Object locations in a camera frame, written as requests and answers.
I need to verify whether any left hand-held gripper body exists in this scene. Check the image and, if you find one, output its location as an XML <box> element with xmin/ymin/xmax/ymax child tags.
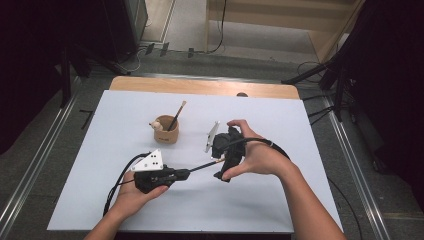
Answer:
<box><xmin>131</xmin><ymin>148</ymin><xmax>178</xmax><ymax>195</ymax></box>

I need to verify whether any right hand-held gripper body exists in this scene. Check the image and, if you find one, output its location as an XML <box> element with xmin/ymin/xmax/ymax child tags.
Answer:
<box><xmin>203</xmin><ymin>120</ymin><xmax>247</xmax><ymax>168</ymax></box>

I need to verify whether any tan pen holder with figurine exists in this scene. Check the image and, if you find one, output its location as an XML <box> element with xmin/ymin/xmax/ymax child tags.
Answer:
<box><xmin>148</xmin><ymin>114</ymin><xmax>180</xmax><ymax>145</ymax></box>

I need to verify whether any person's left hand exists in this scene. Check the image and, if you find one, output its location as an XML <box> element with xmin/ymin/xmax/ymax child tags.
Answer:
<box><xmin>111</xmin><ymin>179</ymin><xmax>170</xmax><ymax>220</ymax></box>

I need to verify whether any person's right hand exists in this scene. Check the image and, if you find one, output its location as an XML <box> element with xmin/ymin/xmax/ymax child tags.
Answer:
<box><xmin>221</xmin><ymin>119</ymin><xmax>298</xmax><ymax>183</ymax></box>

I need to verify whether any white board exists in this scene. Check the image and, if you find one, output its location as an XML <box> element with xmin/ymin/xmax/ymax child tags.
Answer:
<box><xmin>46</xmin><ymin>89</ymin><xmax>344</xmax><ymax>234</ymax></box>

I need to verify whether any wooden table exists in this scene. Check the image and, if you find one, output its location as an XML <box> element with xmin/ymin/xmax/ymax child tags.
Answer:
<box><xmin>109</xmin><ymin>75</ymin><xmax>300</xmax><ymax>100</ymax></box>

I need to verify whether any black stand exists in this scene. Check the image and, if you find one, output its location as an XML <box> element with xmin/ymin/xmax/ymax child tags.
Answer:
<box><xmin>281</xmin><ymin>49</ymin><xmax>356</xmax><ymax>123</ymax></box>
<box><xmin>59</xmin><ymin>43</ymin><xmax>132</xmax><ymax>108</ymax></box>

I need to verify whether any dark cabinet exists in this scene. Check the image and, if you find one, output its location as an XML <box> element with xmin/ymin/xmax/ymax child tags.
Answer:
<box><xmin>101</xmin><ymin>0</ymin><xmax>149</xmax><ymax>63</ymax></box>

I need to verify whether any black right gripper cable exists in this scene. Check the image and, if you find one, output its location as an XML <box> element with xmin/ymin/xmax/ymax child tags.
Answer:
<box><xmin>229</xmin><ymin>137</ymin><xmax>292</xmax><ymax>160</ymax></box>

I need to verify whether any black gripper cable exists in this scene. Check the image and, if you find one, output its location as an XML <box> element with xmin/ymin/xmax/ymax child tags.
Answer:
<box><xmin>229</xmin><ymin>137</ymin><xmax>292</xmax><ymax>160</ymax></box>
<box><xmin>102</xmin><ymin>152</ymin><xmax>152</xmax><ymax>217</ymax></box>

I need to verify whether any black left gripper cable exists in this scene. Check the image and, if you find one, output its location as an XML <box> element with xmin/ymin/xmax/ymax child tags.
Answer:
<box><xmin>102</xmin><ymin>152</ymin><xmax>152</xmax><ymax>217</ymax></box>

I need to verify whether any metal floor rail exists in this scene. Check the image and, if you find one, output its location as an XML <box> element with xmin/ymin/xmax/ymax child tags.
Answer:
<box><xmin>321</xmin><ymin>96</ymin><xmax>393</xmax><ymax>240</ymax></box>
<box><xmin>0</xmin><ymin>74</ymin><xmax>83</xmax><ymax>231</ymax></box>

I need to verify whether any black wall cable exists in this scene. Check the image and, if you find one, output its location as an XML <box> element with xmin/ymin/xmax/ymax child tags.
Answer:
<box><xmin>206</xmin><ymin>0</ymin><xmax>228</xmax><ymax>54</ymax></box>

